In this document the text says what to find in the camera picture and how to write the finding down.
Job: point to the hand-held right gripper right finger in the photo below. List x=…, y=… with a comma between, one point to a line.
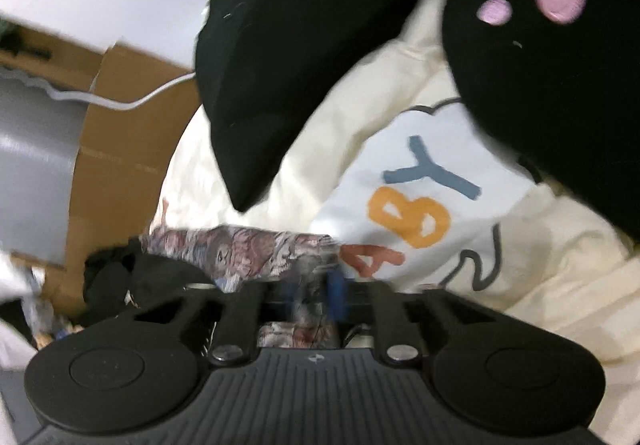
x=336, y=295

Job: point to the clear plastic bag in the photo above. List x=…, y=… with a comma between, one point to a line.
x=45, y=310

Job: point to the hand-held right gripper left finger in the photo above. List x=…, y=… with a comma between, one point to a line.
x=245, y=310

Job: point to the flattened cardboard box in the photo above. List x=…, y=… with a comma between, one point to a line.
x=125, y=150

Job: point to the stack of black clothes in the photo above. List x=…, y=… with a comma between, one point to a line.
x=300, y=50

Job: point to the black cloth pink paw print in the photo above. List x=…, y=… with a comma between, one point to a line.
x=550, y=100

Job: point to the cream bear print bed sheet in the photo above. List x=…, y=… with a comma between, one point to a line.
x=550, y=275

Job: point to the black garment bear print lining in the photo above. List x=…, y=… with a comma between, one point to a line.
x=240, y=250

